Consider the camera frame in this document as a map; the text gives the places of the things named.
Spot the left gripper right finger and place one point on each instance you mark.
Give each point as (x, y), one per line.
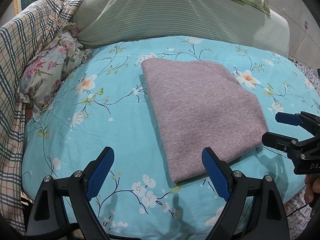
(267, 217)

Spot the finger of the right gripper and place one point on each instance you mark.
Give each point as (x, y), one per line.
(279, 142)
(307, 121)

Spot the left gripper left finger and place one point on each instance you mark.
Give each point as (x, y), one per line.
(63, 205)

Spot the mauve knit sweater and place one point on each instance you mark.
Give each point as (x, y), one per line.
(199, 104)

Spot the person's right hand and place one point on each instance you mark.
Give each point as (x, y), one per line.
(312, 187)

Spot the pink floral pillow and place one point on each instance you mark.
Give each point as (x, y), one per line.
(44, 74)

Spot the green striped folded quilt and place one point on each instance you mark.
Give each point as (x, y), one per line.
(103, 22)

